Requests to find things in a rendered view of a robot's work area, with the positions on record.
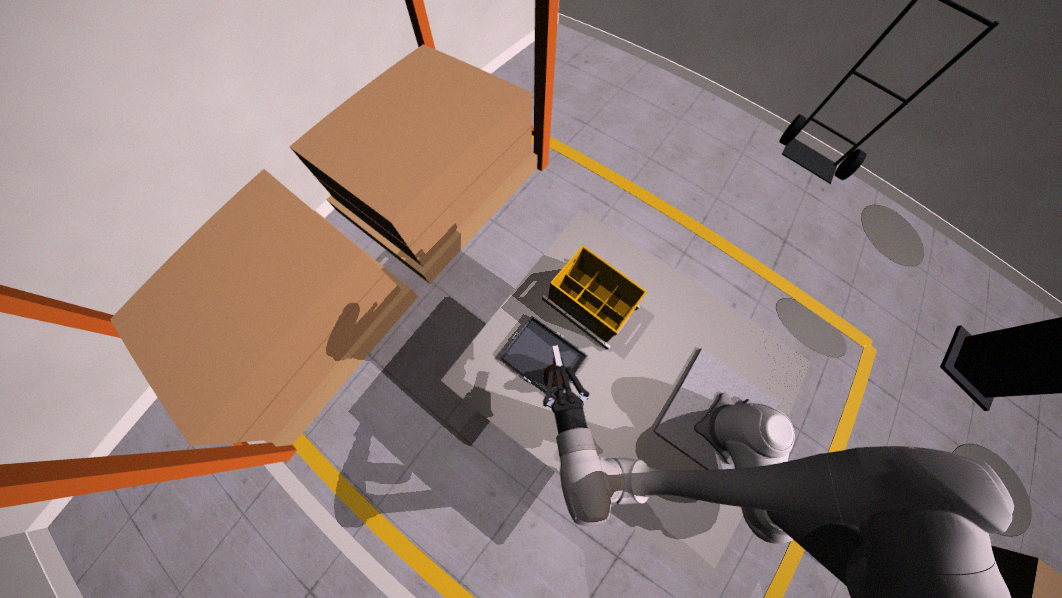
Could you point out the brown glass bottle with cream label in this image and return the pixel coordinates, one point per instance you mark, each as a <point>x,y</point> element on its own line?
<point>546,375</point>

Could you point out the dark olive open-top crate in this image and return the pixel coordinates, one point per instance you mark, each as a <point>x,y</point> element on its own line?
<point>614,312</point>

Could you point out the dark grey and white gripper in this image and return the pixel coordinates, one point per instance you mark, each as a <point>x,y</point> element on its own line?
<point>567,407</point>

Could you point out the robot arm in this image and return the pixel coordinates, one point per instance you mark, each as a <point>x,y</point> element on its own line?
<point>924,515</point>

